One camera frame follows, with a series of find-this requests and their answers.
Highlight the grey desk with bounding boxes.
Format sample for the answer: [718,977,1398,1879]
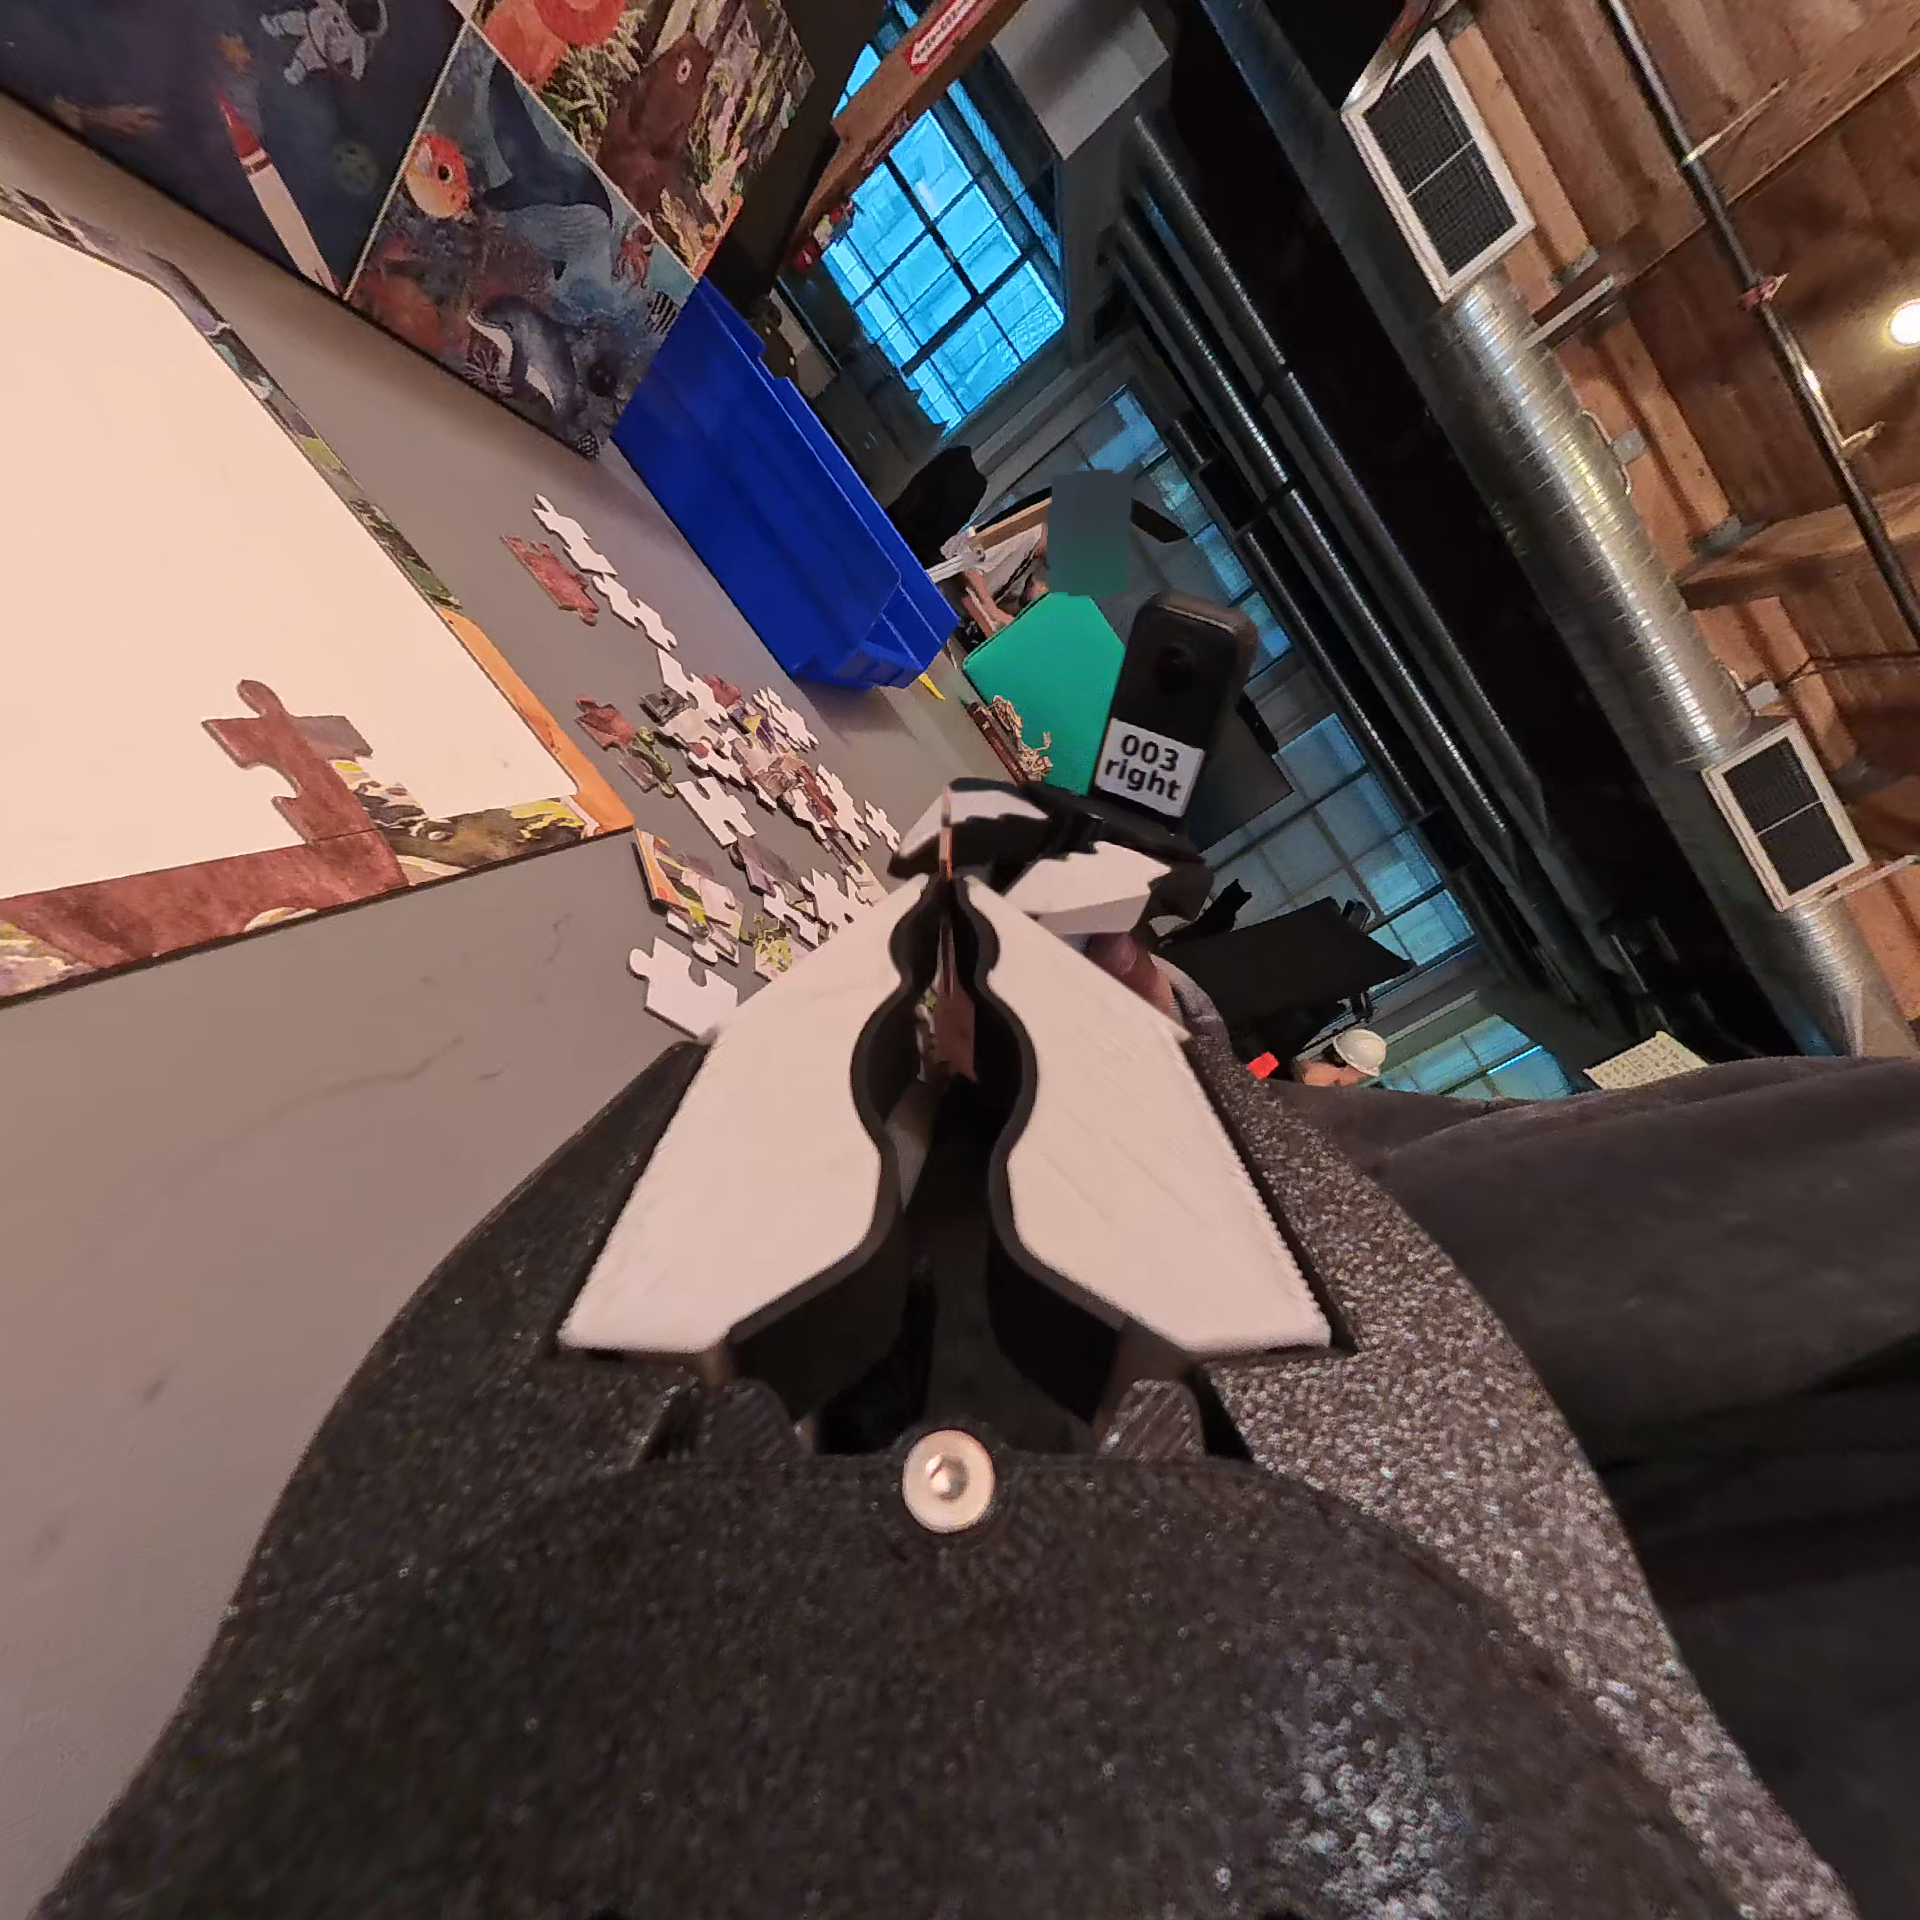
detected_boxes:
[0,90,1034,1920]

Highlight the brown puzzle piece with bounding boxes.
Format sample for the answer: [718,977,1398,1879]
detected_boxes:
[201,676,376,846]

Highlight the orange bear jigsaw puzzle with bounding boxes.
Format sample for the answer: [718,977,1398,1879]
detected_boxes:
[472,0,817,281]

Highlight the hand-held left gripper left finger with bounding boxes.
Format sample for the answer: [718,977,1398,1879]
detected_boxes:
[561,875,955,1412]

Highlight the blue fish jigsaw puzzle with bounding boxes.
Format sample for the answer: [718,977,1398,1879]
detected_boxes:
[347,31,700,449]

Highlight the blue paned window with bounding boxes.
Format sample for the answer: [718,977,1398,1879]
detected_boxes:
[783,0,1072,434]

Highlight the person's right forearm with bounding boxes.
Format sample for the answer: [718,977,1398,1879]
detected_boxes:
[1171,956,1920,1488]

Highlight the white air vent grille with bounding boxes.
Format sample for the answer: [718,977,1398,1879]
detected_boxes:
[1701,721,1876,914]
[1342,27,1537,302]

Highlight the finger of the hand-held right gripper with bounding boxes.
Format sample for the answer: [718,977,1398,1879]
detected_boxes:
[889,782,1091,886]
[1003,839,1194,944]

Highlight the green plastic bin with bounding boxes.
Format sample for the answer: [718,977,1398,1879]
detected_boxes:
[957,591,1131,798]

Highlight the cardboard box red label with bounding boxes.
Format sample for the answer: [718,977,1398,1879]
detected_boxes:
[796,0,1018,261]

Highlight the dark space rocket puzzle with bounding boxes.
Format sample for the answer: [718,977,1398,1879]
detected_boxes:
[0,0,466,297]

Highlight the blue plastic bin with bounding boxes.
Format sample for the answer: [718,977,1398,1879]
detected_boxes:
[618,281,963,692]

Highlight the jigsaw puzzle frame board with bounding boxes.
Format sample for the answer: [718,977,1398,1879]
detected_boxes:
[0,186,635,1002]

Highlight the pile of loose puzzle pieces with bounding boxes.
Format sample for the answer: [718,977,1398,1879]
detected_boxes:
[503,495,905,1048]

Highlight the person's dark clothing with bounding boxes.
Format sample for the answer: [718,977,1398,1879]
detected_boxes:
[1571,1423,1920,1920]

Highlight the black ceiling pipes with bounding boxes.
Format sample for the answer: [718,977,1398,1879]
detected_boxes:
[1108,120,1518,963]

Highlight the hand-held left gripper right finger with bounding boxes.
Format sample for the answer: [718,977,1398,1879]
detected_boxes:
[947,875,1332,1416]

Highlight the silver round air duct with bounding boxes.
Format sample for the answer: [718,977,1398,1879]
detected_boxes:
[1421,267,1920,1049]

